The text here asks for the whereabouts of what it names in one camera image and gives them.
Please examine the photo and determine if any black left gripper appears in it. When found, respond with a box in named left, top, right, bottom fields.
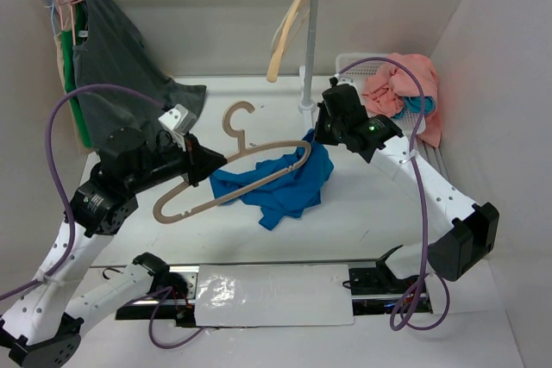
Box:
left=127, top=131, right=228, bottom=194

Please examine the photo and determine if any beige plastic hanger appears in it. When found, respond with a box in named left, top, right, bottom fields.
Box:
left=153, top=101, right=312, bottom=224

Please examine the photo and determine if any blue t shirt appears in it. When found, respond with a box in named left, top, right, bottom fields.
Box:
left=209, top=128, right=336, bottom=232

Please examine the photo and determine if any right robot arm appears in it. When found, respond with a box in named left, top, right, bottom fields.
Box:
left=315, top=84, right=499, bottom=292

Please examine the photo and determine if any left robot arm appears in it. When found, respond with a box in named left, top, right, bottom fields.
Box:
left=1, top=128, right=227, bottom=367

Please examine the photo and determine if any pink shirt in basket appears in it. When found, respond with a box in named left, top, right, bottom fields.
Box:
left=362, top=53, right=442, bottom=147

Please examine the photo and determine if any cream plastic hanger on rack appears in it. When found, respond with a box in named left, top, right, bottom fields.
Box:
left=266, top=0, right=318, bottom=83

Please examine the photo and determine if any grey t shirt on hanger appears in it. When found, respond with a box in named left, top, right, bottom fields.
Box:
left=72, top=0, right=207, bottom=150

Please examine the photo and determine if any green shirt on hanger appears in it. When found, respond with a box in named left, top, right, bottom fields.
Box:
left=60, top=3, right=92, bottom=148

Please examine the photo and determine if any beige shirt on hanger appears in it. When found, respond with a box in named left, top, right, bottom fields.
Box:
left=53, top=0, right=90, bottom=104

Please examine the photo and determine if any white plastic basket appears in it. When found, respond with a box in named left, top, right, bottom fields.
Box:
left=336, top=53, right=441, bottom=145

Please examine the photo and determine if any teal garment in basket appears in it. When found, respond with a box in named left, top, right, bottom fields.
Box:
left=392, top=97, right=436, bottom=119

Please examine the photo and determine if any white cover plate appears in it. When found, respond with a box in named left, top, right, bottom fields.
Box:
left=194, top=265, right=354, bottom=327

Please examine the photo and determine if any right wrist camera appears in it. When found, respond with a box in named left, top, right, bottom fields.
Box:
left=329, top=76, right=357, bottom=90

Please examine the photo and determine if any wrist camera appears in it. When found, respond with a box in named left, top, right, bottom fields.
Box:
left=158, top=104, right=198, bottom=135
left=329, top=76, right=357, bottom=90

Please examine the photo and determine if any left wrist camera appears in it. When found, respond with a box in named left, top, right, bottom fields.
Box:
left=158, top=104, right=198, bottom=135

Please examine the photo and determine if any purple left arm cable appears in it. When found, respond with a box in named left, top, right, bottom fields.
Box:
left=0, top=84, right=204, bottom=350

